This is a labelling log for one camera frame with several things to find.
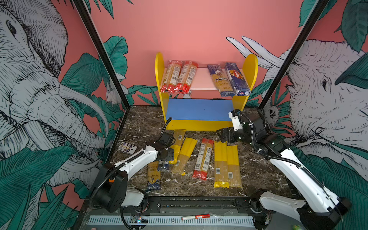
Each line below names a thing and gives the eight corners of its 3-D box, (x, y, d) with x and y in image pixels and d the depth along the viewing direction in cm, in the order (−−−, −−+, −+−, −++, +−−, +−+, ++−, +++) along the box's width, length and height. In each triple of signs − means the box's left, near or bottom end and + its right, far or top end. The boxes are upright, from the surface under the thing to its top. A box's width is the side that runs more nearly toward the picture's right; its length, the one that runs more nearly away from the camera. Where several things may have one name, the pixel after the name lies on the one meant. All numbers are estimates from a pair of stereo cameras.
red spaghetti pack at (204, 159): (191, 176, 86) (192, 175, 83) (201, 139, 103) (202, 137, 100) (207, 181, 84) (208, 179, 82) (215, 142, 101) (215, 140, 99)
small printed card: (119, 150, 97) (118, 148, 95) (123, 143, 100) (122, 141, 98) (132, 154, 95) (131, 152, 93) (136, 147, 98) (135, 145, 96)
